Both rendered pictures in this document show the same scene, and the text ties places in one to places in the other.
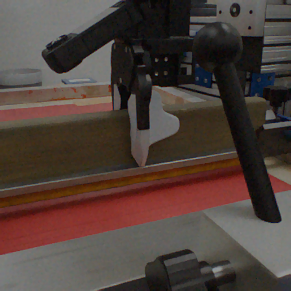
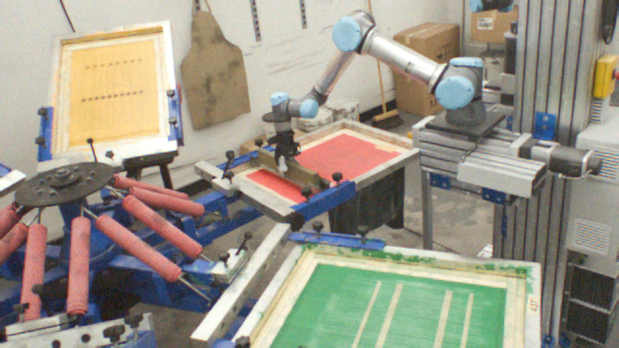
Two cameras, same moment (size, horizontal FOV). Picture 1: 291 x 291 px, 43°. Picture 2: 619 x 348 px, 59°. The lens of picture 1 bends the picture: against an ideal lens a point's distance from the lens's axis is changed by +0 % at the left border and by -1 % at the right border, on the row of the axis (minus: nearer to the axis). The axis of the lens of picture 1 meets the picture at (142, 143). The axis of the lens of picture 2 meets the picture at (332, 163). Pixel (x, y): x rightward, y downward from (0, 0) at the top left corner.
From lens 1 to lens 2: 2.25 m
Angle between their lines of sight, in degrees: 68
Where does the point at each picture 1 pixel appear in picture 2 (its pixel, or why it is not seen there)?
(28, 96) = (369, 132)
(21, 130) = (265, 155)
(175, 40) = (281, 147)
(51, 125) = (270, 156)
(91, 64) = not seen: outside the picture
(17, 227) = (261, 175)
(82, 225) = (265, 182)
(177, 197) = (286, 188)
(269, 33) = (424, 148)
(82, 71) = not seen: outside the picture
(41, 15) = not seen: outside the picture
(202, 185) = (296, 190)
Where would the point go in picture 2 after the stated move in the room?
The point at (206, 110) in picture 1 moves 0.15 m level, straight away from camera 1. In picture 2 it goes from (297, 168) to (333, 163)
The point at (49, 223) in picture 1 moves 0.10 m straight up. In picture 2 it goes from (265, 178) to (261, 158)
